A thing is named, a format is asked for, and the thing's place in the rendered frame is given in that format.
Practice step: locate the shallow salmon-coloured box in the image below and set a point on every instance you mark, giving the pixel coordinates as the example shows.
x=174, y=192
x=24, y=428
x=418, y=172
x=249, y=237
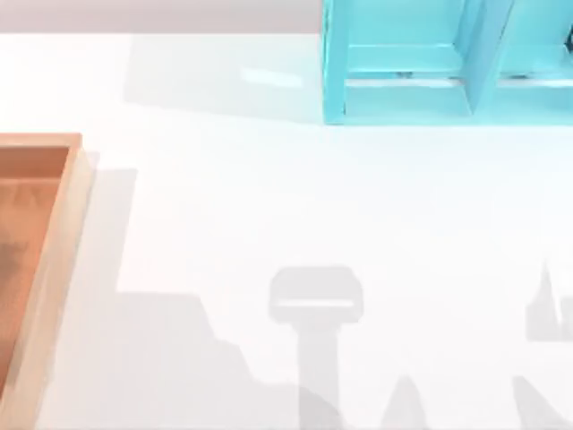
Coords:
x=42, y=269

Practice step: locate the light blue rack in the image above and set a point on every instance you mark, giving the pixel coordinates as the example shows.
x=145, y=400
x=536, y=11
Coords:
x=335, y=67

